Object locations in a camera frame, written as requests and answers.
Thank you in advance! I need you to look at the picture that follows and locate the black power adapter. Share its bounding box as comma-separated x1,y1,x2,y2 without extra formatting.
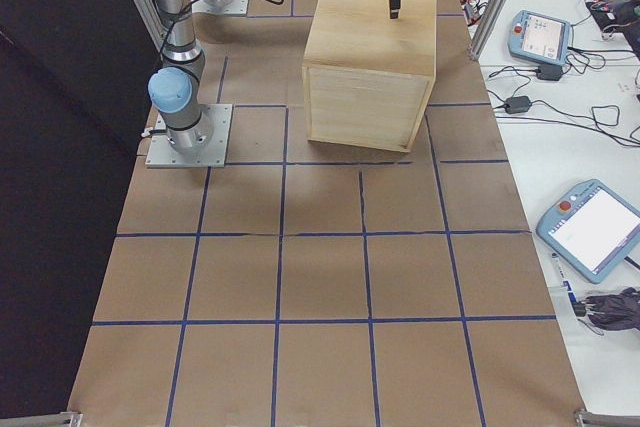
535,64,564,82
503,96,532,115

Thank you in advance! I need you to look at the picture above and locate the teach pendant tablet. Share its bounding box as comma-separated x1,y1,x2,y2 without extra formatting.
536,179,639,284
507,10,571,67

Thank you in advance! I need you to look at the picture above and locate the brown paper table cover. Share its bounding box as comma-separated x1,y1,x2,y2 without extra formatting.
69,0,582,426

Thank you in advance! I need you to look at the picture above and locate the near teach pendant tablet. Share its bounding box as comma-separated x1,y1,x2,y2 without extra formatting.
536,179,639,284

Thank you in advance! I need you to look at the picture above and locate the far teach pendant tablet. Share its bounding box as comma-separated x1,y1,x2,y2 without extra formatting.
507,10,571,67

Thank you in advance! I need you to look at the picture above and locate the wooden drawer cabinet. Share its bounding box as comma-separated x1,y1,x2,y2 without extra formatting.
302,0,437,152

